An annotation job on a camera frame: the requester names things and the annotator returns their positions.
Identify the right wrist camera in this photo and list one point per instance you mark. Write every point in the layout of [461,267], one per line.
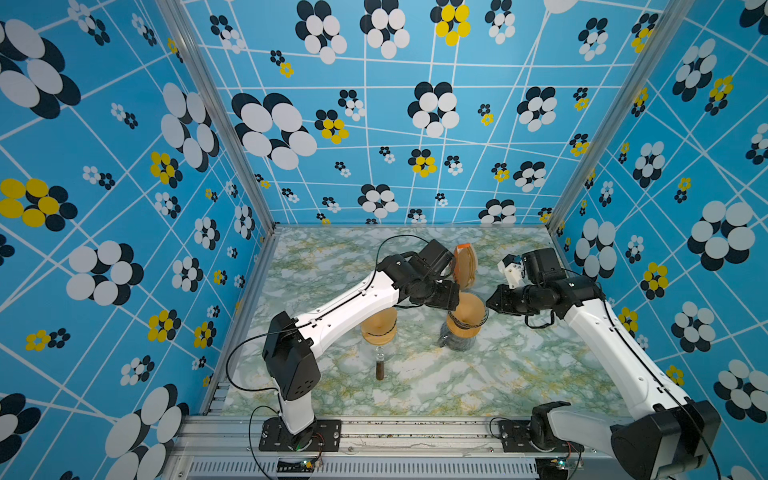
[513,269]

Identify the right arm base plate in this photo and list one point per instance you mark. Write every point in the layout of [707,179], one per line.
[515,437]

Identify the grey glass pitcher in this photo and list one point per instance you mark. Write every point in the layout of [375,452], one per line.
[456,343]

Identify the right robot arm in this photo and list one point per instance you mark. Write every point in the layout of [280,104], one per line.
[666,431]

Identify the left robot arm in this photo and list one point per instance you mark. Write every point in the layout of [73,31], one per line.
[293,345]

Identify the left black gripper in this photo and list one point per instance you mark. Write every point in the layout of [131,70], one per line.
[450,296]

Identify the orange coffee filter pack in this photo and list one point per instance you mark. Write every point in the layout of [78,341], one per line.
[465,266]

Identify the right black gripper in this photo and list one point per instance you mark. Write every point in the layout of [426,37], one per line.
[501,293]

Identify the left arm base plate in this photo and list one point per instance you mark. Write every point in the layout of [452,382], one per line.
[323,435]

